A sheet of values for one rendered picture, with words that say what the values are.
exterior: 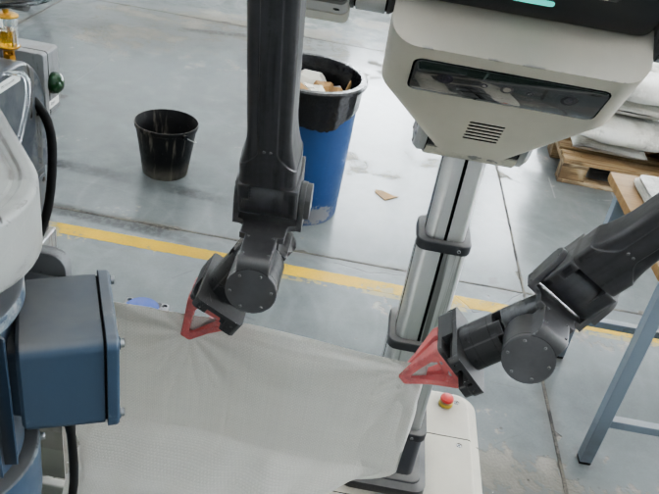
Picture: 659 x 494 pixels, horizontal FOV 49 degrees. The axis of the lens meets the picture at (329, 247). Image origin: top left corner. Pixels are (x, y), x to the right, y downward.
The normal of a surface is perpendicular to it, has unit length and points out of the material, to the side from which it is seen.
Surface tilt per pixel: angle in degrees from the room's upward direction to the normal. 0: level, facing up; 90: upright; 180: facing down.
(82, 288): 1
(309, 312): 0
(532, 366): 80
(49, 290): 1
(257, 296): 89
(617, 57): 40
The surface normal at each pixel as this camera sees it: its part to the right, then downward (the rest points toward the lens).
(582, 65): 0.04, -0.31
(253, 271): -0.10, 0.51
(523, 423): 0.15, -0.84
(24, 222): 0.98, 0.20
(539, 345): -0.28, 0.32
